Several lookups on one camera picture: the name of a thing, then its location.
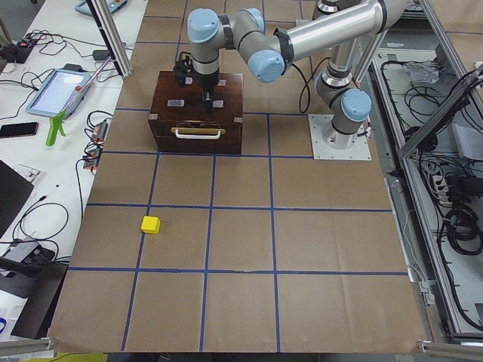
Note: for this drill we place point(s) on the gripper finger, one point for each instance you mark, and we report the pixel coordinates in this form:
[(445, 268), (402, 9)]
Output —
[(208, 99)]

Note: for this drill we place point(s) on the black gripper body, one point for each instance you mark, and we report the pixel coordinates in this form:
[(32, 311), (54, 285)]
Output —
[(207, 82)]

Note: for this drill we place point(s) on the wooden drawer with white handle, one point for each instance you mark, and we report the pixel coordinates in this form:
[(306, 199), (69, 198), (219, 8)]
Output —
[(202, 137)]

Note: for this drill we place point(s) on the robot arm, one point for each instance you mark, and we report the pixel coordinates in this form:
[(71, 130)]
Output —
[(268, 57)]

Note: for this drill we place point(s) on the dark wooden drawer box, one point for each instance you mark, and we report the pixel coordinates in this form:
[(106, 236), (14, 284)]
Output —
[(171, 102)]

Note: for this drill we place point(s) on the yellow cube block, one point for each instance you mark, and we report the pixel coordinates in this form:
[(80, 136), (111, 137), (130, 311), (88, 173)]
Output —
[(151, 225)]

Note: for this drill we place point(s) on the black power adapter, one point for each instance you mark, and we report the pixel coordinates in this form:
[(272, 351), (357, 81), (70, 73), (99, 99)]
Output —
[(100, 55)]

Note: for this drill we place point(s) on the blue teach pendant tablet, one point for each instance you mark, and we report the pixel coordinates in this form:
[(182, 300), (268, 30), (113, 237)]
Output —
[(56, 91)]

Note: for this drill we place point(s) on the black smartphone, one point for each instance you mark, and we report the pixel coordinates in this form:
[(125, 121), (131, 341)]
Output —
[(25, 129)]

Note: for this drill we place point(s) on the black laptop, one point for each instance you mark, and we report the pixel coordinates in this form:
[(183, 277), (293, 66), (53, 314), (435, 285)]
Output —
[(15, 190)]

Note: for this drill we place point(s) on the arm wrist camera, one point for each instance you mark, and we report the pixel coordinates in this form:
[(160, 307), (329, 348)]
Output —
[(183, 68)]

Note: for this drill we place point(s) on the aluminium frame post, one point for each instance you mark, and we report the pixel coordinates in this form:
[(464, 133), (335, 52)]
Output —
[(111, 37)]

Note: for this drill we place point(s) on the green handled reacher grabber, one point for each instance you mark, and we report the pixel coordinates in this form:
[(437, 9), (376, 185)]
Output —
[(56, 122)]

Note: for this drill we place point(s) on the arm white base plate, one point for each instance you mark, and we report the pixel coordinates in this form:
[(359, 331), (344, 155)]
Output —
[(327, 144)]

